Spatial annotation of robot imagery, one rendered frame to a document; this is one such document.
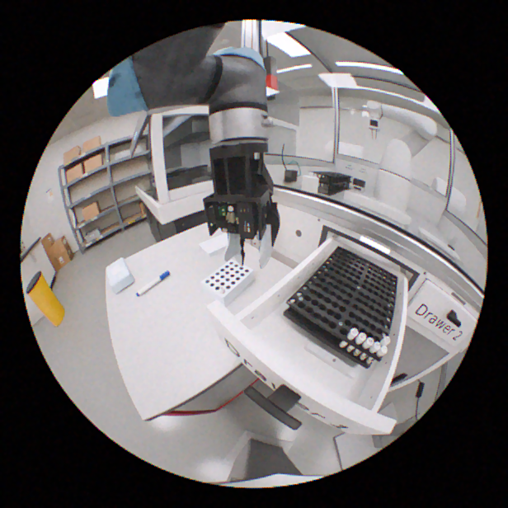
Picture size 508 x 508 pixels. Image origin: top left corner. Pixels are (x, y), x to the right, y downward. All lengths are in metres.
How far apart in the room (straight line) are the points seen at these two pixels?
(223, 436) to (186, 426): 0.22
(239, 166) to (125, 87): 0.16
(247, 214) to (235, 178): 0.05
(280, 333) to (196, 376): 0.19
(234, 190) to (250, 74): 0.15
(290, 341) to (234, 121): 0.32
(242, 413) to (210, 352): 0.78
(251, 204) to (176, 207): 0.69
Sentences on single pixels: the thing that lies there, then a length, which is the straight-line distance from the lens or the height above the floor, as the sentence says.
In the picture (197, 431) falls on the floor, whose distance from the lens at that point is 1.17.
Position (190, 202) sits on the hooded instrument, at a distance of 0.87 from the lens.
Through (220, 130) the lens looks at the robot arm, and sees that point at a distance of 0.19.
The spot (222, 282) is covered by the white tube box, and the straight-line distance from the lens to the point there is 0.42.
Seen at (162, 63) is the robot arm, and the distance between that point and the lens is 0.17.
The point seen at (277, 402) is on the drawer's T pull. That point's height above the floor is 0.91.
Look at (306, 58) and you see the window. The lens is 0.56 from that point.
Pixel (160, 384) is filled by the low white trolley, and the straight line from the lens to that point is 0.38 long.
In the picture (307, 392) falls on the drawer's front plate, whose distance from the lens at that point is 0.17.
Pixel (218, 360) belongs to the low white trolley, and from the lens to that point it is 0.35.
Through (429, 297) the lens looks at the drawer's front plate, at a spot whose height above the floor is 0.90.
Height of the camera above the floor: 1.09
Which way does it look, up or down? 36 degrees down
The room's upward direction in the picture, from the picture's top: straight up
